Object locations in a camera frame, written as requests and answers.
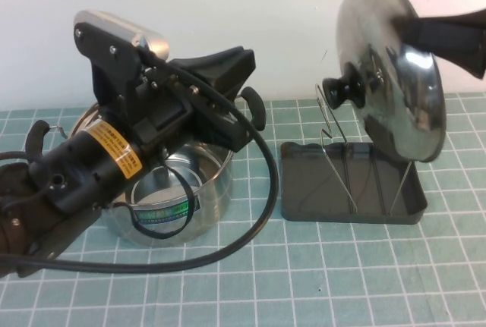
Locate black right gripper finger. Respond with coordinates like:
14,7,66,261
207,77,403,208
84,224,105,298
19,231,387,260
400,29,486,80
393,8,486,34

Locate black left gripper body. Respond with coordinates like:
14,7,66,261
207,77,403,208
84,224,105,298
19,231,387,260
132,63,248,152

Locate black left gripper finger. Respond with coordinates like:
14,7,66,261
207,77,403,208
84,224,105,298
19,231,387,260
170,48,244,78
211,49,255,99

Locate steel pot lid black knob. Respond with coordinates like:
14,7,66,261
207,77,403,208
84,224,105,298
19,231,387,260
322,0,445,163

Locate dark grey plastic drip tray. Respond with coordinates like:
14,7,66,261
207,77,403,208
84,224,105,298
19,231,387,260
279,140,428,226

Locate green white checked tablecloth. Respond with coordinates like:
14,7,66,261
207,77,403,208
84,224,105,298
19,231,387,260
0,93,486,327

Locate thin black cable loop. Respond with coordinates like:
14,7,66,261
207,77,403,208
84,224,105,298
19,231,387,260
131,165,195,240

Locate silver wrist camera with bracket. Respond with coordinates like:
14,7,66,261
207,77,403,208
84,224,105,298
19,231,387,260
73,9,171,123

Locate stainless steel pot black handles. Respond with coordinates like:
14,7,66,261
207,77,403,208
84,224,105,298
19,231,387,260
24,86,267,245

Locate thick black cable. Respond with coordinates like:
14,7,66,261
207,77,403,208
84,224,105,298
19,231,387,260
0,59,276,273

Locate metal wire lid rack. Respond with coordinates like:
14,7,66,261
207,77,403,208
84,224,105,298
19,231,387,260
314,83,413,216

